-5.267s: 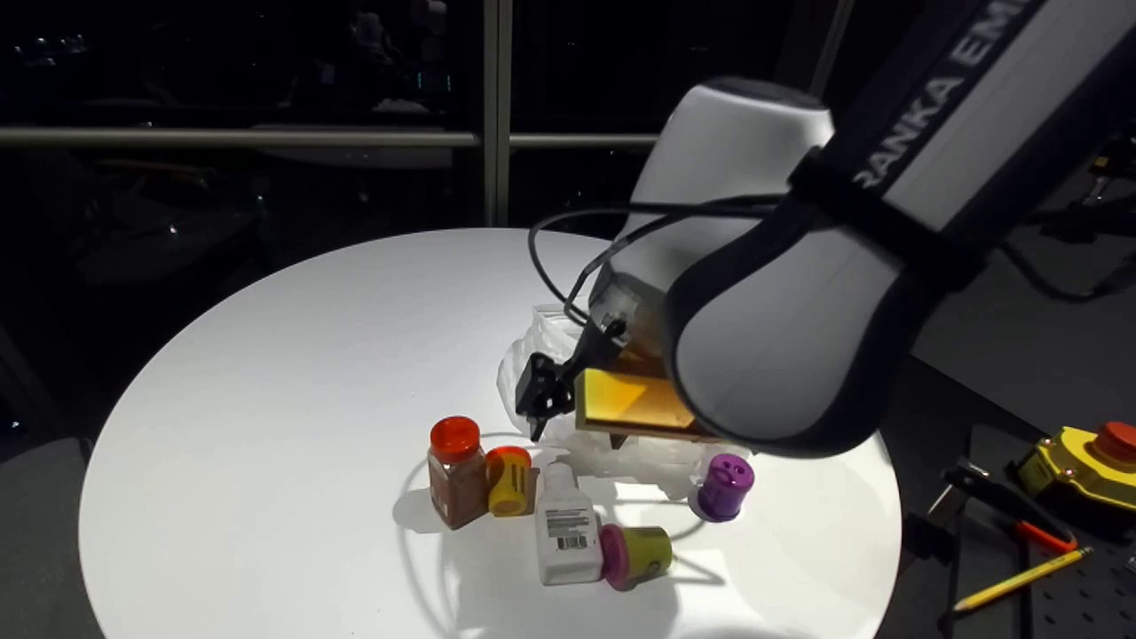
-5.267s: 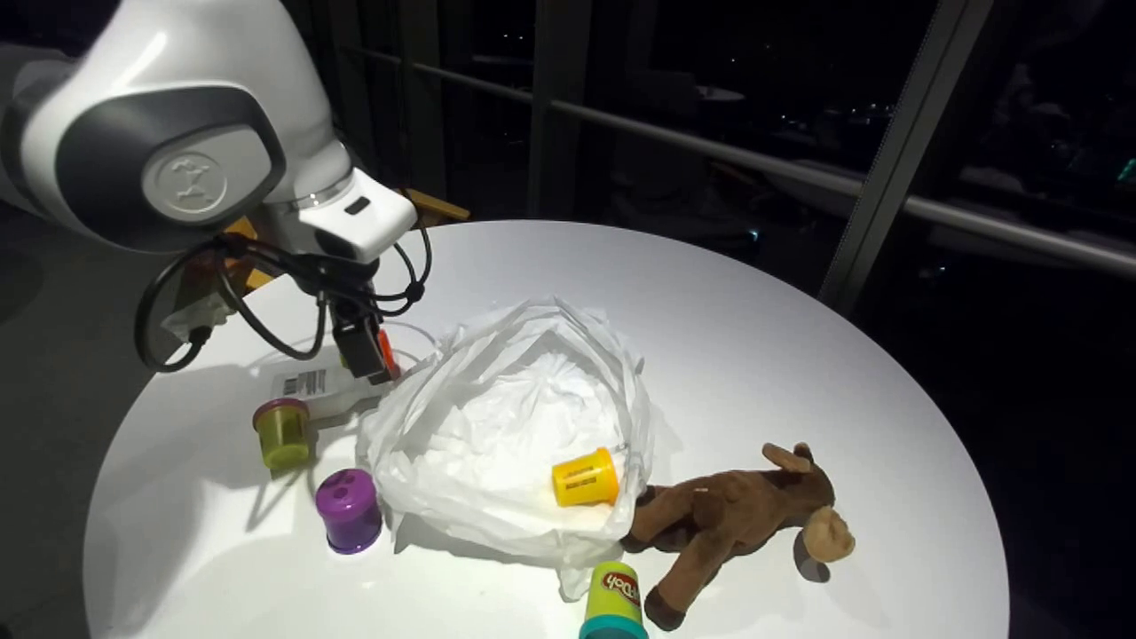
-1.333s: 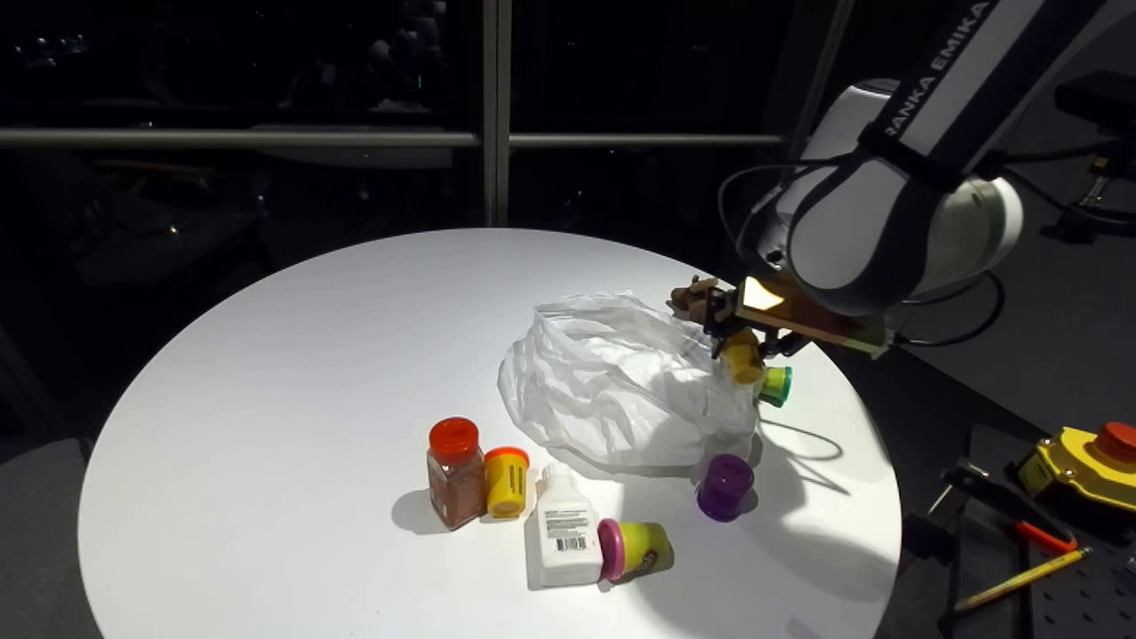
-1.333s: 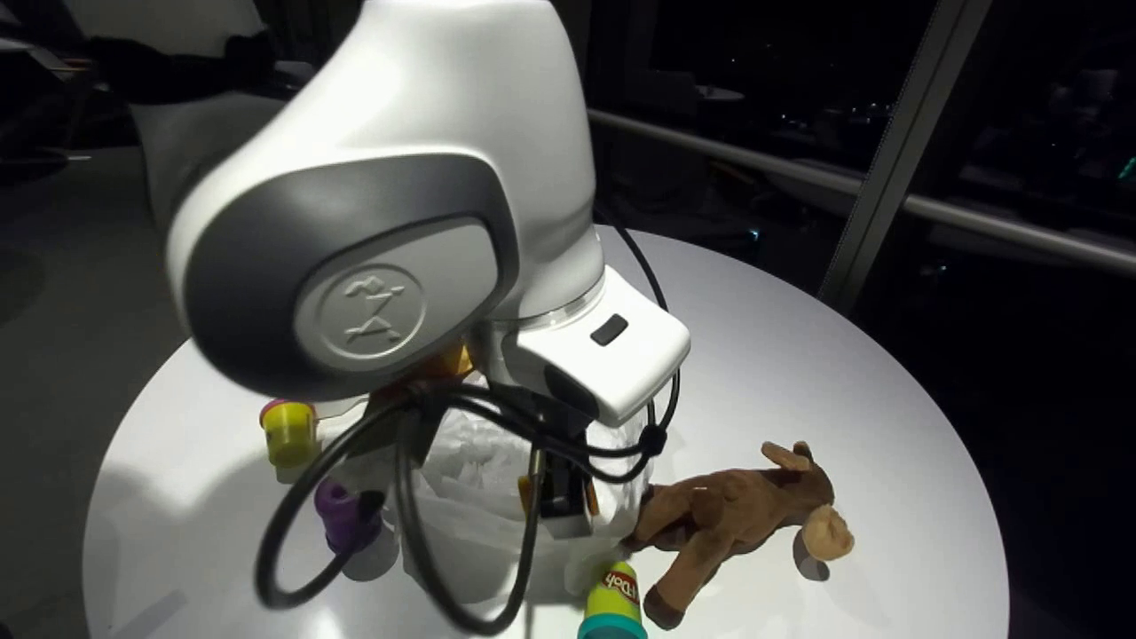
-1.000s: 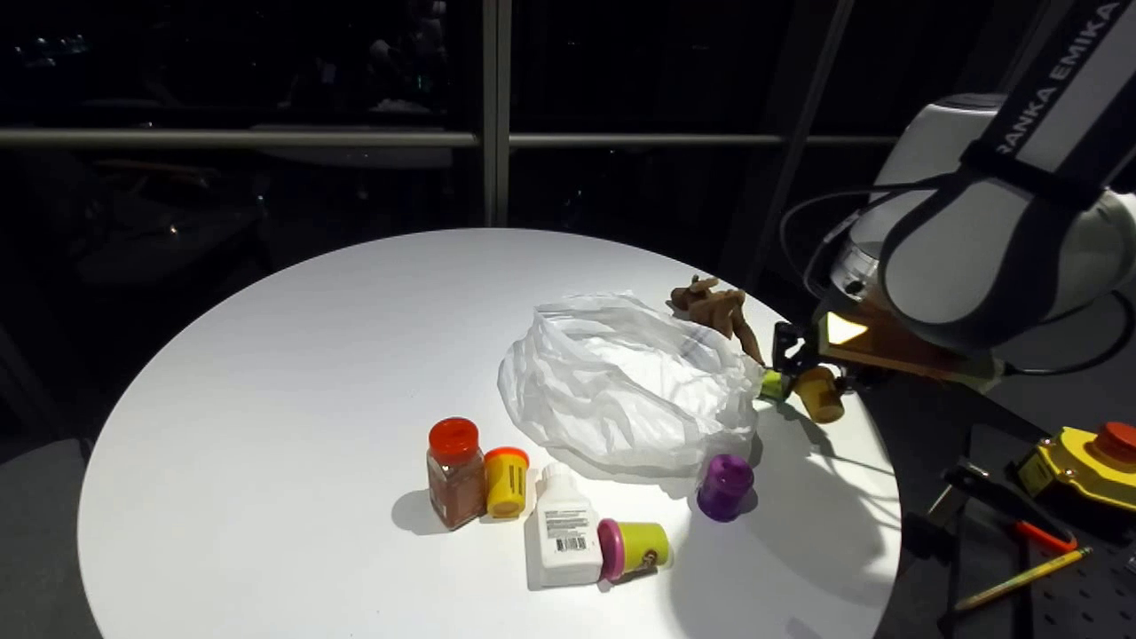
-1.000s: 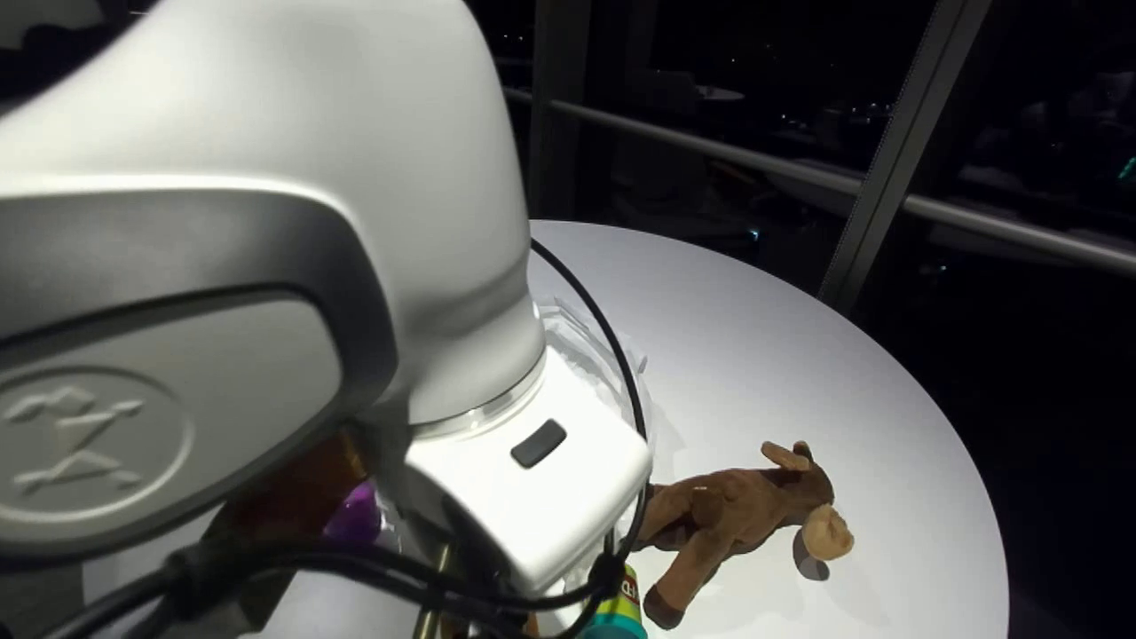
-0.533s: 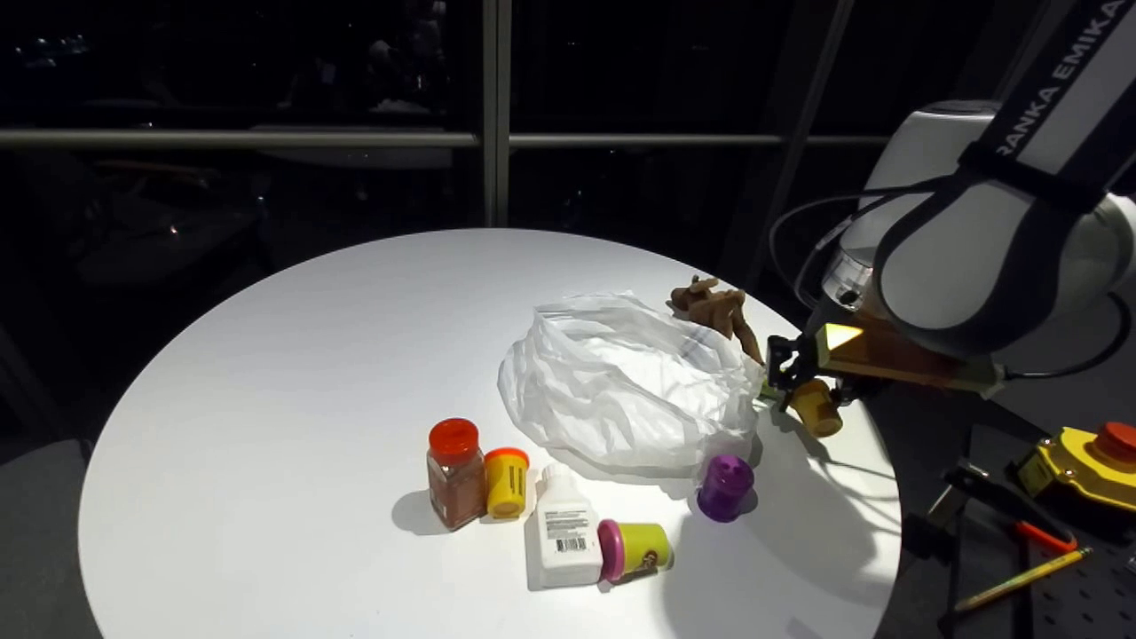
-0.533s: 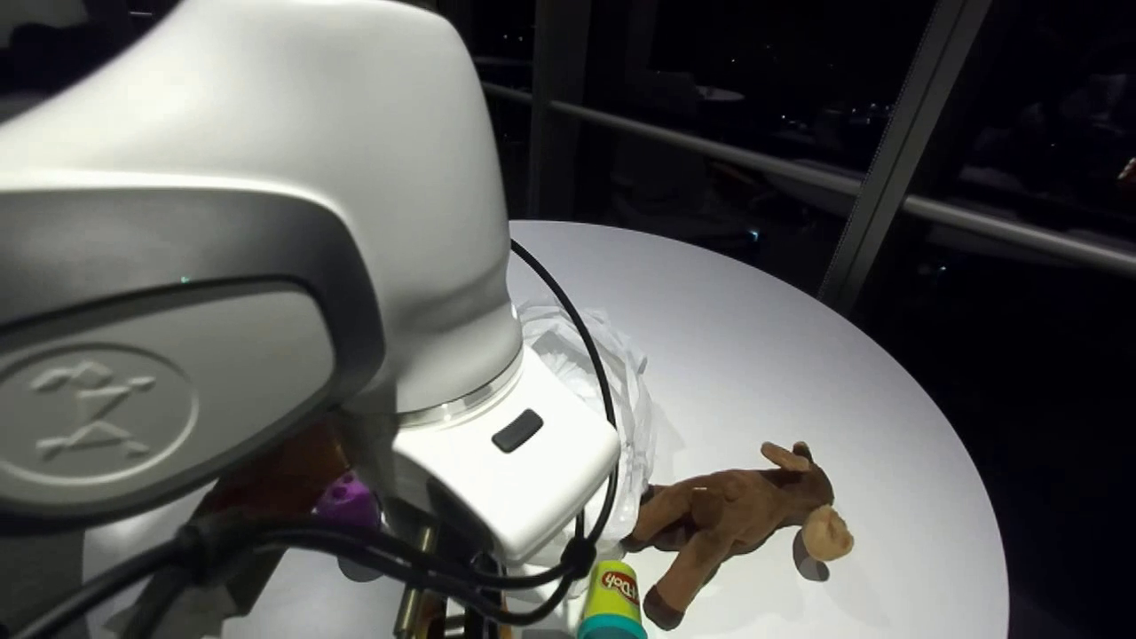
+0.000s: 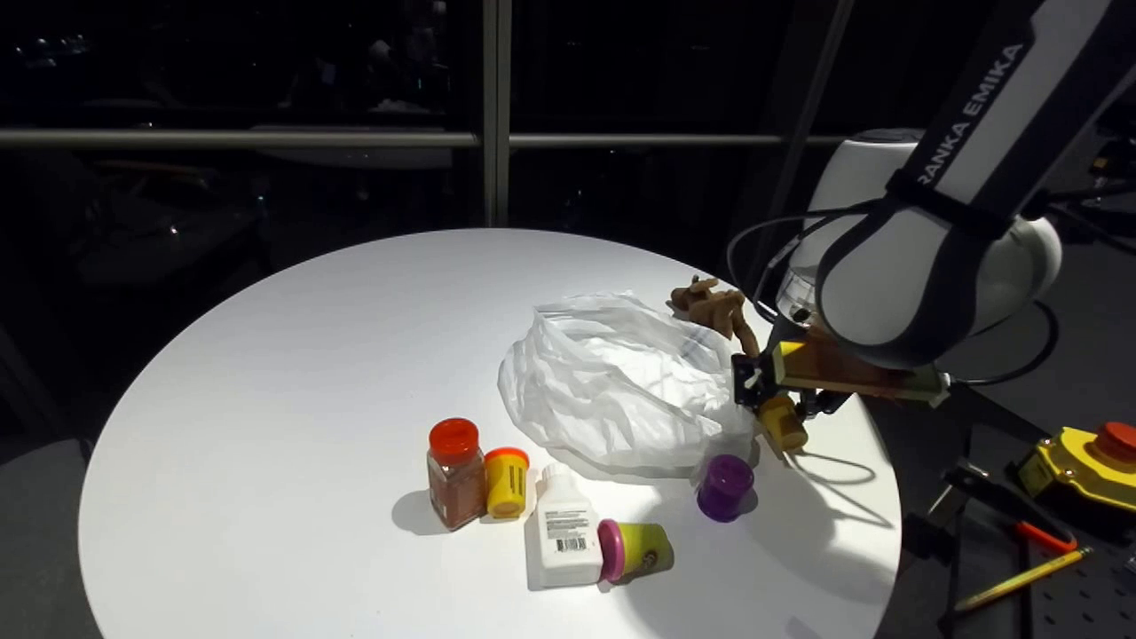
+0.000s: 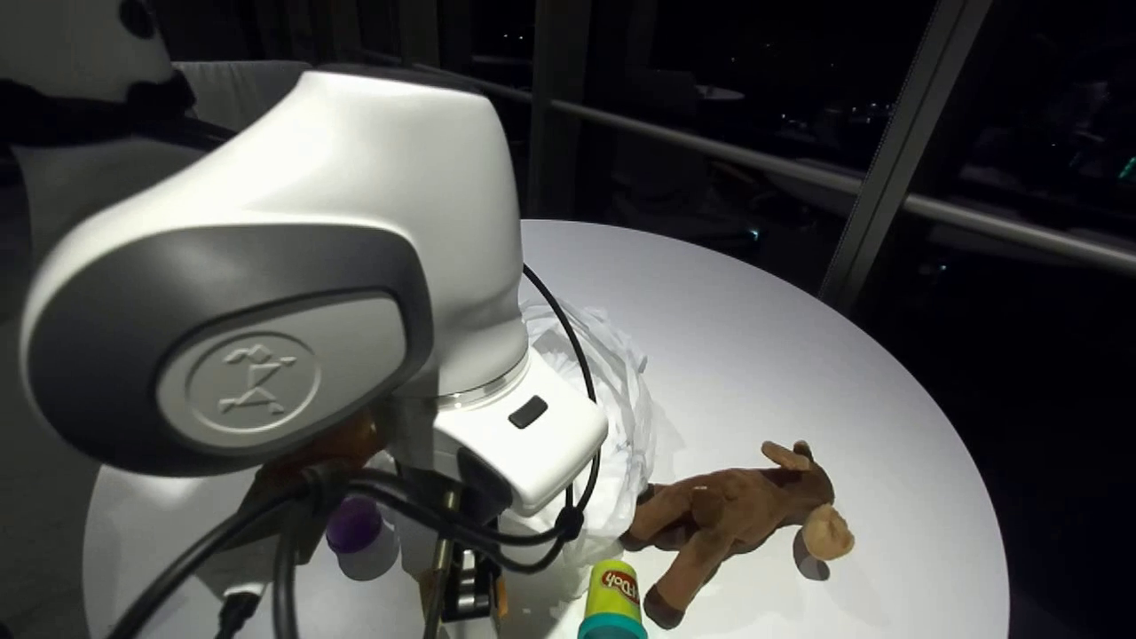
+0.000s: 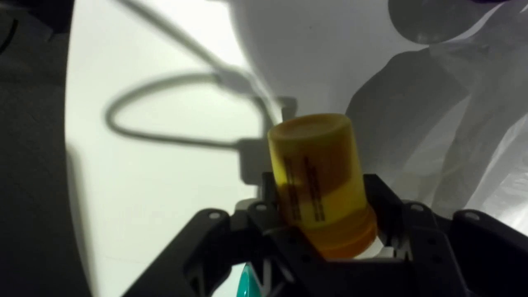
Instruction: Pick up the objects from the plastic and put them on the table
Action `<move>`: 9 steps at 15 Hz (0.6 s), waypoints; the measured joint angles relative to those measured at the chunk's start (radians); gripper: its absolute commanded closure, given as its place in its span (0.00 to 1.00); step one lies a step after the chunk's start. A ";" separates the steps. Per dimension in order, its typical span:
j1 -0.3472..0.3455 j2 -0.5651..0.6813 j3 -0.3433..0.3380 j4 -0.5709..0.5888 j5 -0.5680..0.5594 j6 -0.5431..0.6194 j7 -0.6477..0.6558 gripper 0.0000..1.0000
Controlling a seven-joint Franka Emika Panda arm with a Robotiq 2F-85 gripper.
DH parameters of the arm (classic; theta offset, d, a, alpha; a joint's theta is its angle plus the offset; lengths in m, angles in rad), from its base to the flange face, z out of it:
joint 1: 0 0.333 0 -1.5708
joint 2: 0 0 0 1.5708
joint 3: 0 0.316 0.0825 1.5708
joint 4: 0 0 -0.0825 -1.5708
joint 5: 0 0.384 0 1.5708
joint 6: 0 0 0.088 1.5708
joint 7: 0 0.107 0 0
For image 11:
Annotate white plastic bag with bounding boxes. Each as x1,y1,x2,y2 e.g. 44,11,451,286
346,0,528,237

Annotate yellow toy cup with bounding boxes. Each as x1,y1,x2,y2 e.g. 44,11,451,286
266,111,380,260

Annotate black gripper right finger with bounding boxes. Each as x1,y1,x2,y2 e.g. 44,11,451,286
362,171,528,297

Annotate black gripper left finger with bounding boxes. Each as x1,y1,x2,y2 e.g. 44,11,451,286
123,199,332,297

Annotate green teal toy cup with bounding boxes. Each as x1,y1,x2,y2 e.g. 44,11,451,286
237,262,266,297

